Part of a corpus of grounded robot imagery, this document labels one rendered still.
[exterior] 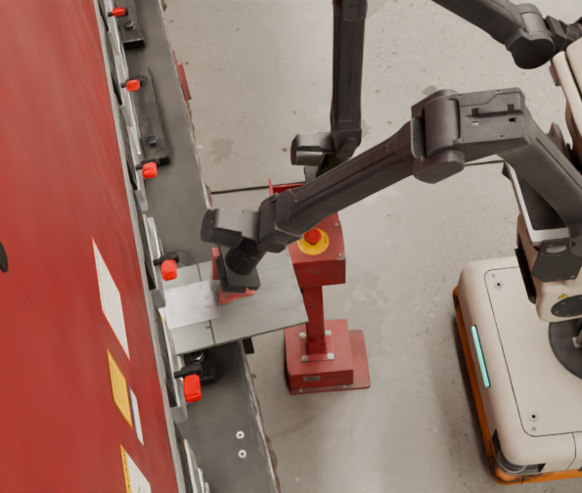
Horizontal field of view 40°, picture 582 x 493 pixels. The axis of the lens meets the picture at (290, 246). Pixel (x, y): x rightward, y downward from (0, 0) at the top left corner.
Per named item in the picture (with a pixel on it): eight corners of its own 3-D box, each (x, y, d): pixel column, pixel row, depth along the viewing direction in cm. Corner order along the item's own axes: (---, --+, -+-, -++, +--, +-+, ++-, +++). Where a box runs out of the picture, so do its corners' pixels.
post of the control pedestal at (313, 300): (326, 353, 243) (321, 260, 197) (308, 355, 243) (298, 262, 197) (324, 337, 246) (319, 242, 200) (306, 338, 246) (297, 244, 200)
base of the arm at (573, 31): (607, 60, 153) (589, 17, 159) (579, 44, 149) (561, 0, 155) (571, 88, 159) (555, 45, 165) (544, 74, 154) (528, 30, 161)
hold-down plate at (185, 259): (217, 382, 158) (215, 377, 156) (191, 389, 158) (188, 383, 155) (191, 257, 174) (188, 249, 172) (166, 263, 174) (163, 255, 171)
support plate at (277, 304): (308, 323, 151) (308, 320, 151) (171, 357, 149) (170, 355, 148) (286, 245, 161) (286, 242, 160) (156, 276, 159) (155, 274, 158)
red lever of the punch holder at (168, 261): (177, 268, 121) (176, 249, 130) (151, 275, 120) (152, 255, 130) (180, 280, 121) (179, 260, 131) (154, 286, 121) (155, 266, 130)
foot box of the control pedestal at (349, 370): (371, 387, 249) (372, 372, 239) (290, 395, 249) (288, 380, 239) (363, 330, 259) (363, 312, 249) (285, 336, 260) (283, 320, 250)
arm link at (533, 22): (573, 42, 152) (564, 23, 155) (536, 22, 147) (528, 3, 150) (536, 75, 158) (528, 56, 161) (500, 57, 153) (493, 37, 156)
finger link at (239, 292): (206, 313, 150) (227, 286, 143) (200, 281, 153) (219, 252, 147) (240, 314, 153) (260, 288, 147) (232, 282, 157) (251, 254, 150)
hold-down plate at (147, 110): (170, 163, 188) (168, 156, 186) (148, 169, 188) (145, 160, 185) (151, 73, 204) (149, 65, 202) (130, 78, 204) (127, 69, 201)
